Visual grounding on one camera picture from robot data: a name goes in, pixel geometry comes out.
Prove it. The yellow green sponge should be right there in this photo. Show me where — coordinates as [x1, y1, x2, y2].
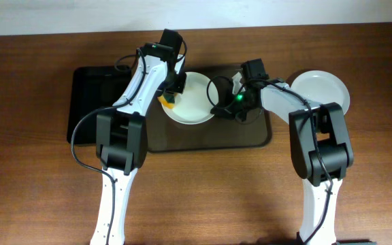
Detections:
[157, 93, 176, 109]

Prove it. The cream white plate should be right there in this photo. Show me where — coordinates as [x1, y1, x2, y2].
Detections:
[158, 71, 218, 125]

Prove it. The light blue plate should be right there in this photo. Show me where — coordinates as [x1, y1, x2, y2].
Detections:
[291, 70, 350, 114]

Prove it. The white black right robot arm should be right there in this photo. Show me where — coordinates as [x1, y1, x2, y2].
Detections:
[211, 59, 353, 244]

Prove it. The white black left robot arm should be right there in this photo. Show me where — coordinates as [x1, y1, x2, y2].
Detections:
[90, 29, 186, 244]

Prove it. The dark brown serving tray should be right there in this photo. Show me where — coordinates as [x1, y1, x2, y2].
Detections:
[139, 64, 273, 153]

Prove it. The black rectangular sponge tray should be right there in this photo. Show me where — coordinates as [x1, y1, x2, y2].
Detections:
[67, 65, 131, 142]

